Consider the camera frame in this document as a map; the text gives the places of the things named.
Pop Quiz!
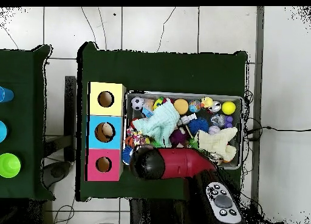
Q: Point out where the large multicoloured patterned cloth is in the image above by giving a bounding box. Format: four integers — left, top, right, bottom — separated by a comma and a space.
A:
126, 126, 149, 147

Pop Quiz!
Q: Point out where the orange striped tiger plush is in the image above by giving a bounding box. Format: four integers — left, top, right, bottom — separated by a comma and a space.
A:
125, 135, 137, 148

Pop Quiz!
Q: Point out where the blue spiky toy with eyes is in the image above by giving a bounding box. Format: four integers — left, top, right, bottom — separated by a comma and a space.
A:
121, 145, 134, 166

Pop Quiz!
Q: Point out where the wooden box with three holes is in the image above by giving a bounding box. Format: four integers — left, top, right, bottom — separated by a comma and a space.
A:
84, 81, 127, 182

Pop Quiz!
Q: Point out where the mint green waffle cloth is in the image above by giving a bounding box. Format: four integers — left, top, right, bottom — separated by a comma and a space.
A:
132, 101, 181, 148

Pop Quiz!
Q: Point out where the black and white soccer ball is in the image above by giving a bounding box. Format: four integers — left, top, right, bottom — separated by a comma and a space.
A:
130, 97, 145, 111

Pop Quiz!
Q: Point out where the orange foam ball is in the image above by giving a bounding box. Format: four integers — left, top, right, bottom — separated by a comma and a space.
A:
173, 98, 190, 115

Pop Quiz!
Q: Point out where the blue spiky ball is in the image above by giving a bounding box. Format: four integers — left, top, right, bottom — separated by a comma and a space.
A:
188, 117, 210, 136

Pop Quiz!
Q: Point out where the dark green table cloth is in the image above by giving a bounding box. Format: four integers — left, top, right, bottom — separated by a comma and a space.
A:
75, 41, 248, 205

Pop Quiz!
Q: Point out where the yellow plush toy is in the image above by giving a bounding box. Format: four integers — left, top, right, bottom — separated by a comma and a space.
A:
200, 97, 214, 109

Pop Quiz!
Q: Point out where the cream waffle cloth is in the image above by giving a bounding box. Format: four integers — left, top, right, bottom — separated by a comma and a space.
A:
194, 126, 239, 163

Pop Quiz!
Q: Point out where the yellow tennis ball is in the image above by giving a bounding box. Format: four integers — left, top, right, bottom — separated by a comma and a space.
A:
221, 101, 237, 115

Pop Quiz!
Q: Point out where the green cloth covered side table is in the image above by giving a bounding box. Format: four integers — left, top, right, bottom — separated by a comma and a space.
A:
0, 44, 56, 202

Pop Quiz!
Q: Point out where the blue cup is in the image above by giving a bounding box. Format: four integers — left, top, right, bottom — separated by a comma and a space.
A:
0, 86, 15, 103
0, 120, 9, 143

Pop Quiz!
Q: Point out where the green cup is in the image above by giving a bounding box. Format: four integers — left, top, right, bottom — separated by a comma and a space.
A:
0, 152, 22, 178

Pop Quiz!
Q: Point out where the shallow wire mesh bin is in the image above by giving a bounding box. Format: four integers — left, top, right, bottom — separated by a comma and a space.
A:
122, 89, 244, 171

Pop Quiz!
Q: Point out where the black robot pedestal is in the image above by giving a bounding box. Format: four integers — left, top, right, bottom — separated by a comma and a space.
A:
129, 198, 193, 224

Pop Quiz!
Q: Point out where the black power cable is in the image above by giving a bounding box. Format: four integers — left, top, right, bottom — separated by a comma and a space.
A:
246, 125, 311, 135

